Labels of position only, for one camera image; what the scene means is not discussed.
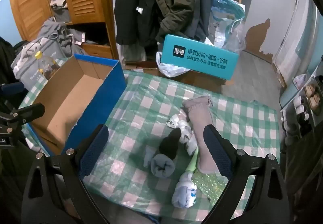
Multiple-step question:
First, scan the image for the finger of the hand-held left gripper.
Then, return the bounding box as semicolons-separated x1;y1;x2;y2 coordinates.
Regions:
0;103;45;126
0;83;27;96

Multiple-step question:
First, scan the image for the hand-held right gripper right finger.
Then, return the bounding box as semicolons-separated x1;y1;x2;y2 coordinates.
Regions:
203;124;290;224

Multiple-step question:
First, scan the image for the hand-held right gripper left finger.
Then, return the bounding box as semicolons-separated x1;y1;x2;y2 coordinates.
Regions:
22;124;109;224

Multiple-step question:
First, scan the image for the black sock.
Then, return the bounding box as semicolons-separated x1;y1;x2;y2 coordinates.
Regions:
158;128;182;160

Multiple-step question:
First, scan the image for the blue cardboard box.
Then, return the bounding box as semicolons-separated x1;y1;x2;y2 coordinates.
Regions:
26;54;127;156

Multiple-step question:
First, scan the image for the light green sock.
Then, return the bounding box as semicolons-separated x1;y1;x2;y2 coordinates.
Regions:
185;148;229;202

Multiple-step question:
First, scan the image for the pinkish grey long sock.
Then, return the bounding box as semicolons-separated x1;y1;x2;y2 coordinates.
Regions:
182;96;220;173

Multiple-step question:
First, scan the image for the white patterned sock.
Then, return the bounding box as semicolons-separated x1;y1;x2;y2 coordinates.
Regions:
167;115;181;128
178;119;198;156

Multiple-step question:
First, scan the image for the yellow cap plastic bottle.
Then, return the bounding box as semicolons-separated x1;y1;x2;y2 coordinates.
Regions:
35;51;59;80

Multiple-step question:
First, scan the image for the small light blue sock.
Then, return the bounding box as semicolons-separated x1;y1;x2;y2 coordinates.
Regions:
143;147;155;167

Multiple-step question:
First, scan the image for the grey rolled sock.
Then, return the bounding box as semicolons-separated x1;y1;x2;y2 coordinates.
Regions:
151;153;176;179

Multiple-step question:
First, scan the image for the green checked tablecloth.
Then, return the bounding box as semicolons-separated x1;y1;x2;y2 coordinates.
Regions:
19;59;282;222

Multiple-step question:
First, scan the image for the grey hoodie pile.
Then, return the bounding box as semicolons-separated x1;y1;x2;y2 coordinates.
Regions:
38;18;89;58

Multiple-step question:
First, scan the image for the brown cardboard box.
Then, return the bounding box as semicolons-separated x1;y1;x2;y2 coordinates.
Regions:
125;61;233;93

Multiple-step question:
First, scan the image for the teal printed box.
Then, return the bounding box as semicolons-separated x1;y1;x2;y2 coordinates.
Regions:
161;34;240;81

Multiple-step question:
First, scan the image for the white plastic bag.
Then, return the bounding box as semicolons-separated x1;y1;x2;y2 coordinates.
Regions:
156;51;191;78

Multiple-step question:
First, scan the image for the shoe rack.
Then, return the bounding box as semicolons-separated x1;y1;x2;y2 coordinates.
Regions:
279;57;323;139

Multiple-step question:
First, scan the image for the clear blue plastic bag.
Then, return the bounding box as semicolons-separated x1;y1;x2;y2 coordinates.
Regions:
211;0;246;54

